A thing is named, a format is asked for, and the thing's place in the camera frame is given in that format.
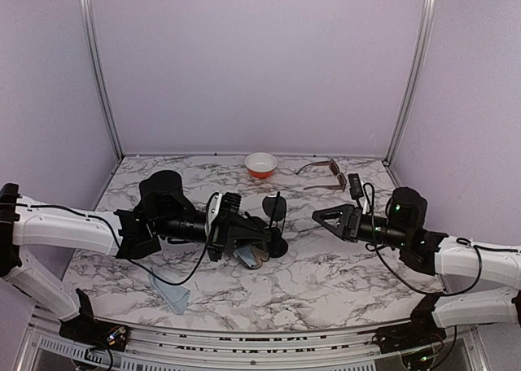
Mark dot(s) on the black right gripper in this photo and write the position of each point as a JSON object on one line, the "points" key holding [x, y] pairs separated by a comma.
{"points": [[347, 229]]}

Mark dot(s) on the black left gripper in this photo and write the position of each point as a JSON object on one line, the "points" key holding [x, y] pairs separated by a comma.
{"points": [[225, 233]]}

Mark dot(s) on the brown striped glasses case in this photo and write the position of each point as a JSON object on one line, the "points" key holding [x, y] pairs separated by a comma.
{"points": [[261, 254]]}

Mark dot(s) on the black woven glasses case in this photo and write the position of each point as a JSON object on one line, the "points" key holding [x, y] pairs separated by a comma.
{"points": [[277, 246]]}

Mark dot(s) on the black aviator sunglasses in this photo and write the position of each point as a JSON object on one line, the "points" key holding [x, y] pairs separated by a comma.
{"points": [[275, 207]]}

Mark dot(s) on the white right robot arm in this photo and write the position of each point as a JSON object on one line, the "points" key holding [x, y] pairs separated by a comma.
{"points": [[492, 297]]}

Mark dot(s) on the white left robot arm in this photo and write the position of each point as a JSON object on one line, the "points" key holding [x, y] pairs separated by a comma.
{"points": [[163, 213]]}

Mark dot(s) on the brown translucent sunglasses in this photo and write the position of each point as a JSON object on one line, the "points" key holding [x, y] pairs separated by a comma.
{"points": [[333, 171]]}

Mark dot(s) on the white bowl orange outside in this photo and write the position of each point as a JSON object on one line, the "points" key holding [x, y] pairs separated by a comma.
{"points": [[261, 165]]}

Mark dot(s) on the light blue cleaning cloth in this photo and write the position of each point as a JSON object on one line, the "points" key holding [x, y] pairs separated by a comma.
{"points": [[176, 297]]}

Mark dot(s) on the aluminium frame post right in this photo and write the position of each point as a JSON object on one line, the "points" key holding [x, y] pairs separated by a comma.
{"points": [[426, 22]]}

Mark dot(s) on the aluminium frame post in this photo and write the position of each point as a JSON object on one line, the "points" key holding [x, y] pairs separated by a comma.
{"points": [[87, 13], [426, 22]]}

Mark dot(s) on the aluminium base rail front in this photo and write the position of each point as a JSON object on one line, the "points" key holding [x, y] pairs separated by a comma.
{"points": [[373, 347]]}

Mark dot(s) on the aluminium frame post left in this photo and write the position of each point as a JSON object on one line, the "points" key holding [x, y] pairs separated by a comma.
{"points": [[87, 13]]}

